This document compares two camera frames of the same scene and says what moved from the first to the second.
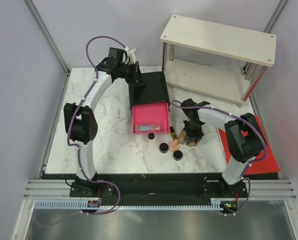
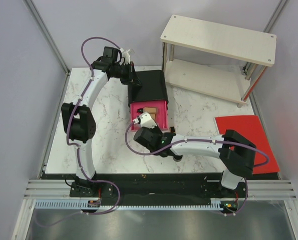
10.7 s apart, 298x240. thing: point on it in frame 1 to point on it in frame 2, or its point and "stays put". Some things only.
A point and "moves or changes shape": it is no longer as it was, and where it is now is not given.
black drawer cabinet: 156,90 stays put
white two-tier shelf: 221,60 stays put
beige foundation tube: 182,137 moves or changes shape
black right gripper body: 194,129 to 155,130
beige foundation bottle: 192,143 moves or changes shape
